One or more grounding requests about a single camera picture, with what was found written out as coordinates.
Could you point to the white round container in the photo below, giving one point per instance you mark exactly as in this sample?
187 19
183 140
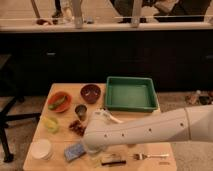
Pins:
41 149

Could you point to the green plastic tray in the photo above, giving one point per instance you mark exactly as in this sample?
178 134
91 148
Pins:
135 94

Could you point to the orange bowl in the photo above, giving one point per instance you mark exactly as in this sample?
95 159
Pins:
64 106

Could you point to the dark red grape bunch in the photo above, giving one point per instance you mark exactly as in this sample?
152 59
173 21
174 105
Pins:
77 127

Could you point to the silver fork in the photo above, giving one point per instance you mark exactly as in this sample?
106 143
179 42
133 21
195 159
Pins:
141 156

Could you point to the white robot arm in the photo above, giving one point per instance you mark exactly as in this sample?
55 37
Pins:
190 123

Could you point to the small metal cup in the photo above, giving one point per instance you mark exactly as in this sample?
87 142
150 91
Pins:
81 110

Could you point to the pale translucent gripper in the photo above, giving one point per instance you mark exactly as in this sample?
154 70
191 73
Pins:
93 151

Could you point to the blue sponge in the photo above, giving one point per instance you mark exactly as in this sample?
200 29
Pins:
73 152

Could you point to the dark red bowl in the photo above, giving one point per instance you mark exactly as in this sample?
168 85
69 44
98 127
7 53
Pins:
90 93

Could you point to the green cucumber piece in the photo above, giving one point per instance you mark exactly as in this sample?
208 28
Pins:
57 103

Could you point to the black chair base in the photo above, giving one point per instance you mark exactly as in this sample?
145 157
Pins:
4 116

